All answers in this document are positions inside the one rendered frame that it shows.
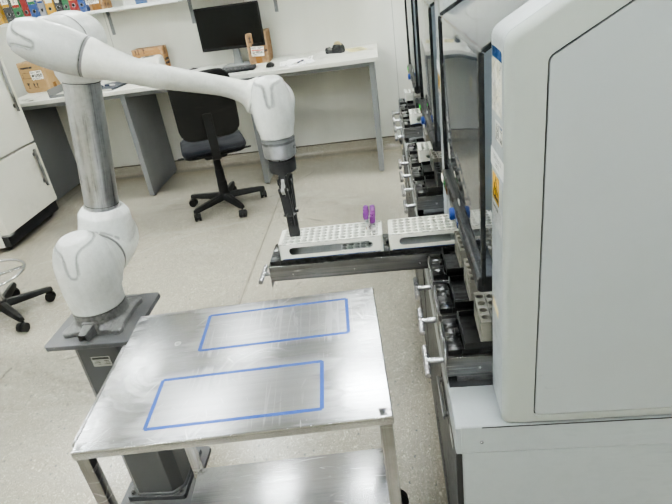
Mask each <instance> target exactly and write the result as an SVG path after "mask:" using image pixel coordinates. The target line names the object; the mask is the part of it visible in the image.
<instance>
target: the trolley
mask: <svg viewBox="0 0 672 504"><path fill-rule="evenodd" d="M393 424H394V417H393V410H392V404H391V397H390V391H389V385H388V378H387V372H386V366H385V359H384V353H383V346H382V340H381V334H380V327H379V321H378V315H377V308H376V302H375V296H374V289H373V287H371V288H363V289H355V290H347V291H339V292H331V293H323V294H315V295H307V296H300V297H292V298H284V299H276V300H268V301H260V302H252V303H244V304H236V305H228V306H220V307H212V308H204V309H196V310H188V311H180V312H172V313H165V314H157V315H149V316H141V317H140V319H139V321H138V323H137V325H136V327H135V329H134V331H133V333H132V335H131V337H130V338H129V340H128V342H127V344H126V345H123V347H122V349H121V351H120V352H119V354H118V356H117V358H116V360H115V362H114V364H113V366H112V368H111V370H110V372H109V374H108V376H107V377H106V379H105V381H104V383H103V385H102V387H101V389H100V391H99V393H98V395H97V397H96V399H95V401H94V402H93V404H92V406H91V408H90V410H89V412H88V414H87V416H86V418H85V420H84V422H83V424H82V425H81V427H80V429H79V431H78V433H77V435H76V437H75V439H74V441H73V443H72V448H73V449H72V451H71V456H72V458H73V460H74V461H77V463H78V465H79V468H80V470H81V472H82V474H83V476H84V478H85V480H86V482H87V484H88V486H89V488H90V490H91V492H92V494H93V496H94V498H95V500H96V502H97V504H118V502H117V500H116V498H115V496H114V494H113V492H112V489H111V487H110V485H109V483H108V481H107V479H106V477H105V475H104V472H103V470H102V468H101V466H100V464H99V462H98V460H97V458H102V457H111V456H120V455H128V454H137V453H146V452H154V451H163V450H172V449H180V448H185V451H186V454H187V457H188V459H189V462H190V465H191V468H192V471H193V473H194V476H195V479H196V483H195V487H194V491H193V495H192V499H191V503H190V504H409V499H408V495H407V493H406V492H405V491H404V490H402V489H400V480H399V472H398V463H397V455H396V446H395V437H394V429H393ZM371 426H379V427H380V435H381V442H382V448H379V449H370V450H361V451H353V452H344V453H335V454H326V455H317V456H309V457H300V458H291V459H282V460H273V461H265V462H256V463H247V464H238V465H229V466H221V467H212V468H203V466H202V463H201V460H200V457H199V454H198V451H197V448H196V447H198V446H206V445H215V444H224V443H232V442H241V441H250V440H258V439H267V438H276V437H284V436H293V435H302V434H310V433H319V432H328V431H336V430H345V429H354V428H362V427H371Z"/></svg>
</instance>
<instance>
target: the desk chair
mask: <svg viewBox="0 0 672 504"><path fill-rule="evenodd" d="M199 72H204V73H209V74H215V75H220V76H225V77H230V75H229V74H228V73H227V72H226V71H225V70H223V69H221V68H212V69H207V70H201V71H199ZM167 91H168V95H169V99H170V102H171V106H172V110H173V113H174V117H175V121H176V124H177V128H178V132H179V134H180V136H181V138H183V139H184V140H182V141H181V142H180V147H181V152H182V156H183V157H184V158H180V159H178V161H180V160H184V159H185V160H186V161H195V160H200V159H205V160H212V159H213V163H214V168H215V174H216V178H217V185H218V189H219V192H208V193H196V194H192V195H191V200H190V201H189V205H190V206H191V207H195V206H196V205H197V204H198V200H197V199H210V200H209V201H207V202H205V203H204V204H202V205H200V206H199V207H197V208H196V209H195V210H194V211H193V212H194V218H195V222H198V220H200V221H202V217H201V213H200V212H202V211H204V210H206V209H208V208H210V207H212V206H214V205H216V204H218V203H220V202H222V201H224V200H225V201H227V202H228V203H230V204H232V205H234V206H236V207H238V208H240V209H241V210H239V217H240V218H243V216H244V217H247V210H246V209H244V208H245V206H244V204H243V203H242V202H240V201H239V200H238V199H236V198H235V197H236V196H241V195H245V194H249V193H254V192H258V191H260V195H261V198H264V197H263V196H265V197H267V192H266V190H265V187H264V186H255V187H249V188H242V189H237V187H236V186H235V182H234V181H231V182H230V183H229V184H228V185H227V181H226V179H225V175H224V171H223V168H222V165H221V161H220V159H222V157H226V156H227V154H228V153H233V152H237V151H241V150H243V149H244V148H248V147H251V145H248V146H245V145H246V140H245V139H244V137H243V135H242V134H241V132H240V130H238V127H239V116H238V111H237V106H236V101H235V100H233V99H230V98H227V97H223V96H218V95H210V94H201V93H192V92H183V91H173V90H167Z"/></svg>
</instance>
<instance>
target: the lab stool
mask: <svg viewBox="0 0 672 504"><path fill-rule="evenodd" d="M7 261H17V262H21V263H22V264H23V265H22V266H19V267H16V268H13V269H10V270H7V271H4V272H1V273H0V276H1V275H4V274H7V273H10V272H13V271H16V270H19V269H21V270H20V271H19V272H18V273H17V274H16V275H15V276H13V277H12V278H10V279H8V280H7V281H5V282H3V283H1V284H0V287H1V286H4V285H6V284H7V283H9V282H11V281H13V280H14V279H16V278H17V277H18V276H19V275H21V274H22V273H23V271H24V270H25V268H26V263H25V262H24V261H23V260H21V259H14V258H10V259H1V260H0V262H7ZM16 287H17V284H16V283H15V282H12V283H10V285H9V286H8V287H7V288H6V290H5V291H4V292H3V294H1V292H0V312H2V313H4V314H6V315H7V316H9V317H11V318H12V319H14V320H16V321H18V322H20V323H17V324H16V331H17V332H28V331H29V330H30V324H29V323H28V322H24V320H25V319H24V317H23V316H22V315H21V314H20V313H19V312H18V311H17V310H15V309H14V308H13V307H12V305H15V304H18V303H20V302H23V301H26V300H29V299H31V298H34V297H37V296H40V295H42V294H45V293H46V294H45V300H46V301H48V302H52V301H54V300H55V297H56V293H55V292H54V291H53V289H52V286H47V287H43V288H40V289H36V290H33V291H29V292H26V293H22V294H20V290H19V289H18V288H16Z"/></svg>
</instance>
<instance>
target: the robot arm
mask: <svg viewBox="0 0 672 504"><path fill-rule="evenodd" d="M6 40H7V44H8V46H9V47H10V48H11V50H12V51H13V52H14V53H16V54H17V55H18V56H20V57H21V58H23V59H25V60H26V61H28V62H30V63H32V64H35V65H38V66H40V67H43V68H46V69H50V70H53V71H54V74H55V76H56V77H57V79H58V80H59V81H60V82H62V86H63V92H64V97H65V103H66V108H67V114H68V119H69V125H70V130H71V135H72V141H73V146H74V152H75V157H76V163H77V168H78V174H79V179H80V184H81V190H82V195H83V201H84V205H83V206H82V208H81V209H80V210H79V212H78V214H77V216H78V231H73V232H70V233H68V234H66V235H64V236H63V237H61V238H60V239H59V240H58V242H57V243H56V244H55V246H54V249H53V255H52V265H53V270H54V274H55V277H56V280H57V282H58V285H59V288H60V290H61V292H62V295H63V297H64V299H65V301H66V303H67V304H68V306H69V308H70V310H71V312H72V315H73V318H74V320H73V322H72V323H71V325H70V326H69V327H68V328H66V329H65V330H64V331H63V333H62V334H63V337H64V338H72V337H76V336H78V339H79V341H80V342H82V343H84V342H88V341H89V340H90V339H91V338H92V337H94V336H95V335H100V334H113V335H117V334H120V333H122V332H123V331H124V327H125V325H126V323H127V322H128V320H129V319H130V317H131V316H132V314H133V313H134V311H135V310H136V308H137V307H138V306H139V305H140V304H141V303H142V302H143V300H142V297H140V296H136V297H130V298H127V297H126V295H125V293H124V290H123V286H122V281H123V272H124V268H125V267H126V266H127V264H128V263H129V261H130V260H131V258H132V256H133V254H134V252H135V250H136V247H137V245H138V240H139V232H138V228H137V225H136V223H135V221H134V220H133V218H132V216H131V213H130V210H129V208H128V207H127V206H126V205H125V204H124V203H123V202H121V201H120V200H119V197H118V191H117V184H116V178H115V171H114V164H113V158H112V151H111V145H110V138H109V132H108V125H107V118H106V112H105V105H104V99H103V92H102V86H101V81H102V80H109V81H116V82H122V83H128V84H133V85H139V86H145V87H150V88H157V89H164V90H173V91H183V92H192V93H201V94H210V95H218V96H223V97H227V98H230V99H233V100H236V101H238V102H240V103H241V104H243V106H244V107H245V108H246V110H247V112H249V113H251V114H253V117H254V122H255V125H256V129H257V131H258V132H259V135H260V138H261V143H262V148H263V153H264V157H265V159H267V160H268V165H269V170H270V173H272V174H276V175H278V179H277V184H278V186H279V189H278V193H279V195H280V199H281V203H282V207H283V211H284V215H283V216H284V217H286V219H287V224H288V230H289V235H290V237H296V236H300V228H299V222H298V216H297V212H299V209H296V207H297V205H296V199H295V191H294V183H293V174H292V173H291V172H293V171H295V170H296V168H297V165H296V159H295V155H296V152H297V151H296V143H295V135H294V121H295V115H294V108H295V98H294V94H293V91H292V90H291V88H290V87H289V85H288V84H286V83H285V82H284V80H283V79H282V77H280V76H278V75H265V76H261V77H257V76H256V77H255V78H253V79H251V80H240V79H235V78H230V77H225V76H220V75H215V74H209V73H204V72H199V71H193V70H188V69H183V68H177V67H172V66H167V65H162V64H157V63H152V62H148V61H145V60H141V59H138V58H136V57H133V56H130V55H128V54H126V53H124V52H121V51H119V50H117V49H115V48H113V47H111V46H109V45H107V36H106V33H105V31H104V29H103V27H102V25H101V24H100V23H99V22H98V21H97V20H96V19H95V18H94V17H92V16H90V15H89V14H87V13H84V12H81V11H76V10H65V11H59V12H54V13H52V14H50V15H46V16H40V17H37V18H35V17H30V16H29V17H20V18H15V19H14V20H13V21H11V22H10V23H9V25H8V28H7V33H6Z"/></svg>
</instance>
